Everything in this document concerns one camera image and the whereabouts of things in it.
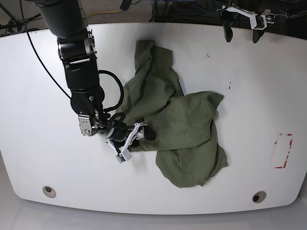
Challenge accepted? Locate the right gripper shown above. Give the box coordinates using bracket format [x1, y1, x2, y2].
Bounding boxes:
[79, 115, 156, 148]

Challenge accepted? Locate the olive green T-shirt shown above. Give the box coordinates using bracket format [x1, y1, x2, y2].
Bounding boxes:
[118, 40, 228, 188]

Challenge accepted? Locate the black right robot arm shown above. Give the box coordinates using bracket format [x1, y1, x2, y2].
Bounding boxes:
[35, 0, 156, 147]

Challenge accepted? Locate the red tape rectangle marking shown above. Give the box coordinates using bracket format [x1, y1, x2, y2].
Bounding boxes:
[272, 133, 294, 169]

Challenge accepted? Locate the left table grommet hole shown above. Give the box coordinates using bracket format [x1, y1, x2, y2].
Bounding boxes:
[43, 186, 56, 198]

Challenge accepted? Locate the table grommet hole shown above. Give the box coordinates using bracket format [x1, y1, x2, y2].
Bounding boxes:
[252, 191, 267, 204]
[43, 186, 56, 198]

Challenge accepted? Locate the right table grommet hole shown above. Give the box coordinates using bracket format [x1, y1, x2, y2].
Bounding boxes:
[252, 191, 267, 204]

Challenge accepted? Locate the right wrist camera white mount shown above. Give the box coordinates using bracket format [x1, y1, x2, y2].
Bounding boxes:
[106, 121, 147, 163]

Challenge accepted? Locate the yellow cable on floor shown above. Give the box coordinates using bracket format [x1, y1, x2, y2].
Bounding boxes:
[83, 4, 123, 20]

